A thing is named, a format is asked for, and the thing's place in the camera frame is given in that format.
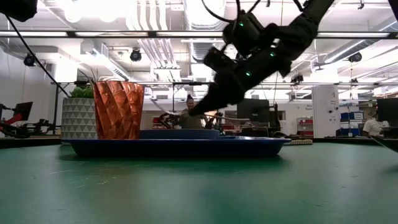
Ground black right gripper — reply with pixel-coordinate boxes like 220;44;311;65
188;52;287;117

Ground dark blue plastic tray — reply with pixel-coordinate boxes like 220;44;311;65
62;136;292;158

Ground faceted orange cup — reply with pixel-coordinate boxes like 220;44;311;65
93;80;146;140

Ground person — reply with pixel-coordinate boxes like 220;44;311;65
179;94;206;130
362;116;389;138

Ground black computer monitor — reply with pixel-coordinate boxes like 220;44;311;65
12;101;34;122
377;98;398;123
236;98;271;124

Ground green table mat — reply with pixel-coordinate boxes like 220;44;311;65
0;141;398;224

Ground red storage bins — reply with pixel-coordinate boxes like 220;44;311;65
297;117;314;137

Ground white pillar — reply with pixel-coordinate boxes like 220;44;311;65
312;85;341;138

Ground potted plant white patterned pot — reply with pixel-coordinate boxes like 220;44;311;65
61;68;105;140

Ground blue storage bins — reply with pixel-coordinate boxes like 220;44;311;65
340;111;364;121

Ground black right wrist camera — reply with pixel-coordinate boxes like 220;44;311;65
203;46;238;73

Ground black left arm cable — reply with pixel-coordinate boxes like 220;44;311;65
5;14;72;98

